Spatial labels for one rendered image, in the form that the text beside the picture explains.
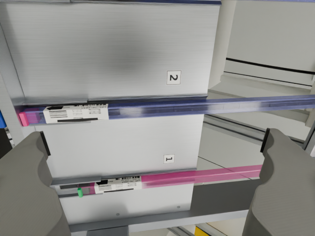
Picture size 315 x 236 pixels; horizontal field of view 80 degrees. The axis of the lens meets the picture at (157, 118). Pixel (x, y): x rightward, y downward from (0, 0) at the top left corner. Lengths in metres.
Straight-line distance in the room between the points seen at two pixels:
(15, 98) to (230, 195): 0.35
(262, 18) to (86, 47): 1.92
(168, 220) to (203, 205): 0.06
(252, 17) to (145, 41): 1.89
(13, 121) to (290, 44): 1.97
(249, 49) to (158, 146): 1.88
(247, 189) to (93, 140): 0.29
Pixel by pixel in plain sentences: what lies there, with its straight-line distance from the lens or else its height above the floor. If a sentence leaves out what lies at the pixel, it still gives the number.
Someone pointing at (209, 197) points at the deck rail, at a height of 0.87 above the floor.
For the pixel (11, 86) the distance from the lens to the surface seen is 0.21.
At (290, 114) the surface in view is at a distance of 0.75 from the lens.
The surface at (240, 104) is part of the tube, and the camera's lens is 0.23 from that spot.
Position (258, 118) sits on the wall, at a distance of 2.21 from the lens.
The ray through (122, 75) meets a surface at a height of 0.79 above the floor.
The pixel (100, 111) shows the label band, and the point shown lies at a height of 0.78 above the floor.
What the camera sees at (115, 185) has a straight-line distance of 0.27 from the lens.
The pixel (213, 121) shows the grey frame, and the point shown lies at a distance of 0.66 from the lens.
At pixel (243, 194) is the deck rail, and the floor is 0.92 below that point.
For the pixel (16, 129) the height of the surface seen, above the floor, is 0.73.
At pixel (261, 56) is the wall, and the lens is 2.06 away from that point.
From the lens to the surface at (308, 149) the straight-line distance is 0.38.
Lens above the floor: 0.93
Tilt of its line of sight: 31 degrees down
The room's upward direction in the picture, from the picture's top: 110 degrees clockwise
